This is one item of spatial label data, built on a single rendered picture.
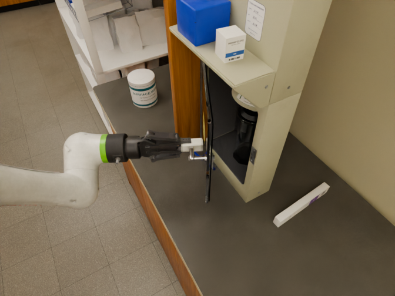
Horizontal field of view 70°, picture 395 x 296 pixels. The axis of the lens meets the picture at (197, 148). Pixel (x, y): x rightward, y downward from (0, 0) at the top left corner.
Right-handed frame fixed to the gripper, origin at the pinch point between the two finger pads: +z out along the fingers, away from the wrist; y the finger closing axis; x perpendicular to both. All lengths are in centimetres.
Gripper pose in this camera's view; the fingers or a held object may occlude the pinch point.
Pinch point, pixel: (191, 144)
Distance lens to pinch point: 90.3
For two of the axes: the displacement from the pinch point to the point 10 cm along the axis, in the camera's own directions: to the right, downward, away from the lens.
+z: 10.0, -0.4, 0.3
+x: -0.5, -7.4, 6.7
